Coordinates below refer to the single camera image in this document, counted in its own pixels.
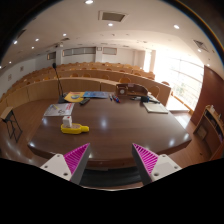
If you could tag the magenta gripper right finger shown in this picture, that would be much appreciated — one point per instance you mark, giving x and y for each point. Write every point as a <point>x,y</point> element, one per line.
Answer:
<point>152,166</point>

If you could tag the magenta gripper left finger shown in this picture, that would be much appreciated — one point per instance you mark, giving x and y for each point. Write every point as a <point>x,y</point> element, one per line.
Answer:
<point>69,166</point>

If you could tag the white charger plug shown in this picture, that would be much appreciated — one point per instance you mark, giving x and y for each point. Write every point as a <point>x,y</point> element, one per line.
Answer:
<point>67,121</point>

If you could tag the white printed paper sheet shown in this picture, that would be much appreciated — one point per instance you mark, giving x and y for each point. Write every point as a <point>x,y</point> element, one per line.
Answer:
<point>64,109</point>

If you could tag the grey closed laptop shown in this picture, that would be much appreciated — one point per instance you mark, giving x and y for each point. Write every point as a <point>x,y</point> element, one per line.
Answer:
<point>155,108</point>

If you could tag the black gooseneck microphone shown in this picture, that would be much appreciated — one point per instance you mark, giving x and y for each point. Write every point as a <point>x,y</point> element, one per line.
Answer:
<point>60,89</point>

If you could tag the black remote control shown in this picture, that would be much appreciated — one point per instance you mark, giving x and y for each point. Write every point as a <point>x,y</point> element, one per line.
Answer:
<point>84,101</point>

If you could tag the black device on table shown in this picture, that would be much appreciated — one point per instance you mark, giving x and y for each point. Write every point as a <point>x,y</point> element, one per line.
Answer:
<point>145,99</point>

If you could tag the yellow round-print booklet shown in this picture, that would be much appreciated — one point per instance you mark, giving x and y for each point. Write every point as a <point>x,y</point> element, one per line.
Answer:
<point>73,97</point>

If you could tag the wooden bookshelf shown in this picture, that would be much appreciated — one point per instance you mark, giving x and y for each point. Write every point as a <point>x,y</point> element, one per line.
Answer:
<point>210,129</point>

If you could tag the blue magazine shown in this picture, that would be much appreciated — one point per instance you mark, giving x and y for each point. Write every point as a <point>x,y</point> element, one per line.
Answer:
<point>95,94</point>

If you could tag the wooden chair behind table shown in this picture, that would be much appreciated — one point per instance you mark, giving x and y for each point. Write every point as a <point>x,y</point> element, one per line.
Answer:
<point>154,91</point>

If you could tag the red marker pen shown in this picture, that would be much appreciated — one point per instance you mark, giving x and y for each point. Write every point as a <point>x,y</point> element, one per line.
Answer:
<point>116,99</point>

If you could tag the curved wooden bench desk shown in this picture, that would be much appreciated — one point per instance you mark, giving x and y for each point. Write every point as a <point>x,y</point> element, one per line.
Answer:
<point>49,90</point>

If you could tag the brown cardboard box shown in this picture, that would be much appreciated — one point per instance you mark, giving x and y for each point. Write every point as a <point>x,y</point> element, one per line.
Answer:
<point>130,89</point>

